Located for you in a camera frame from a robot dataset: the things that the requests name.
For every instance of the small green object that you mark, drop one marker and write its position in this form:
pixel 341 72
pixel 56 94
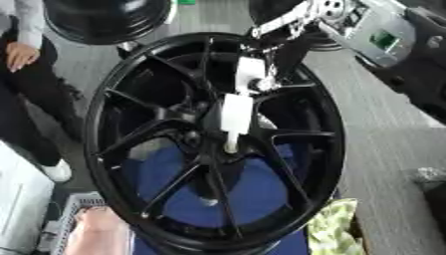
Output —
pixel 186 1

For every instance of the black wheel rim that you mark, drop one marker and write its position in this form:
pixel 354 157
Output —
pixel 104 20

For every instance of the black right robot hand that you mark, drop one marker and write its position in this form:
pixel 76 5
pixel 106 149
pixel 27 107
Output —
pixel 293 53

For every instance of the black spoked wheel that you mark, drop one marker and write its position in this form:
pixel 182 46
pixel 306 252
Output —
pixel 116 186

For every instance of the person's hand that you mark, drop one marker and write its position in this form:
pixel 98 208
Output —
pixel 21 54

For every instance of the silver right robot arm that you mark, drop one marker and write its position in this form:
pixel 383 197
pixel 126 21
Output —
pixel 383 36

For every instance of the person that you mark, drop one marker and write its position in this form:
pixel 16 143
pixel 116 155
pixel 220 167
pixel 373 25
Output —
pixel 29 109

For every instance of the grey plastic crate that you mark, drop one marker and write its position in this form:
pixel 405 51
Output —
pixel 78 201

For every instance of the green white patterned cloth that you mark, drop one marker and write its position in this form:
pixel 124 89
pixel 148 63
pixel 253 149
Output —
pixel 334 225

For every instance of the grey crumpled bag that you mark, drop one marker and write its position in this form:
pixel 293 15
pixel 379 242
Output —
pixel 431 177

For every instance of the white cabinet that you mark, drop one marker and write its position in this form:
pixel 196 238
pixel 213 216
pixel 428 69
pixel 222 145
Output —
pixel 20 199

